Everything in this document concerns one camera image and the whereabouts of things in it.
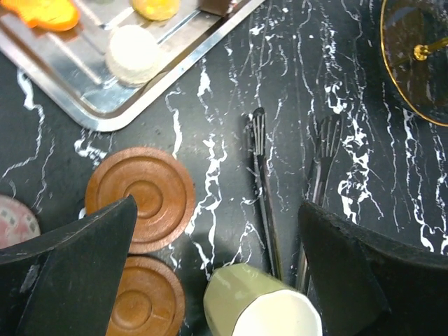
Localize green ceramic cup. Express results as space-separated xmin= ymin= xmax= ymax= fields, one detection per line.
xmin=203 ymin=262 xmax=323 ymax=336

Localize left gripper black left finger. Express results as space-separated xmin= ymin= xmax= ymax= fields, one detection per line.
xmin=1 ymin=196 xmax=137 ymax=335

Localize orange fish-shaped cookie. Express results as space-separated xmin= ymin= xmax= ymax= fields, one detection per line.
xmin=1 ymin=0 xmax=81 ymax=32

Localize chocolate triangle cake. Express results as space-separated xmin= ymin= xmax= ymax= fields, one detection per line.
xmin=199 ymin=0 xmax=238 ymax=17

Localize three-tier glass cake stand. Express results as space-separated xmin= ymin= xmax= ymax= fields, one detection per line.
xmin=379 ymin=1 xmax=447 ymax=127

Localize black metal tongs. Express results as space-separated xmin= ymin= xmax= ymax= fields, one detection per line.
xmin=246 ymin=107 xmax=343 ymax=281

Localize yellow dome cake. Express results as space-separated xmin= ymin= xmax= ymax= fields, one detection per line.
xmin=131 ymin=0 xmax=181 ymax=21

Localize pink patterned mug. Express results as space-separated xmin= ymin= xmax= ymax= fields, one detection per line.
xmin=0 ymin=195 xmax=41 ymax=249

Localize brown wooden coaster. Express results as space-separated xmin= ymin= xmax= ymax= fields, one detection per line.
xmin=85 ymin=146 xmax=195 ymax=254
xmin=106 ymin=256 xmax=186 ymax=335

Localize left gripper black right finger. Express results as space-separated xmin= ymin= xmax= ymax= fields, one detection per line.
xmin=298 ymin=202 xmax=447 ymax=335

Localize silver metal tray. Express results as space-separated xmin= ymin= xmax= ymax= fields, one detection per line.
xmin=1 ymin=1 xmax=260 ymax=132

